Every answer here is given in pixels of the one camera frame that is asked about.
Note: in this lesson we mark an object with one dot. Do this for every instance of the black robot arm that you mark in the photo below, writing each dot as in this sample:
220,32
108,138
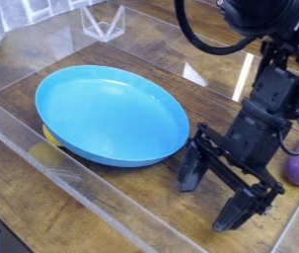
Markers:
270,20

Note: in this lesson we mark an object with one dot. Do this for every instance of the yellow toy lemon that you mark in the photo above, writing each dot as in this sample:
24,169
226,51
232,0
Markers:
49,137

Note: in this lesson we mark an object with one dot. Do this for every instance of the clear acrylic wall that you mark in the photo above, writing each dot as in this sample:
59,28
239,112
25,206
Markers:
157,42
148,232

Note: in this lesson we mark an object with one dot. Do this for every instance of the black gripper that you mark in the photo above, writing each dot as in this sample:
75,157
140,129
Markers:
236,156

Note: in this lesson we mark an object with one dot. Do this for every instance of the white patterned curtain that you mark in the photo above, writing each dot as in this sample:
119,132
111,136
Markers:
18,13

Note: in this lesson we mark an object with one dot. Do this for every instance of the clear acrylic back wall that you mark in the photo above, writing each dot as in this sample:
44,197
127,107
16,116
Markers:
157,42

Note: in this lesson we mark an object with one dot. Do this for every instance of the blue plastic plate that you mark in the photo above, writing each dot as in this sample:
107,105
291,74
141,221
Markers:
111,116

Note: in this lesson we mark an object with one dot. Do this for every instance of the clear acrylic front wall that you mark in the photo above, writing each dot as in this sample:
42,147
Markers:
148,232

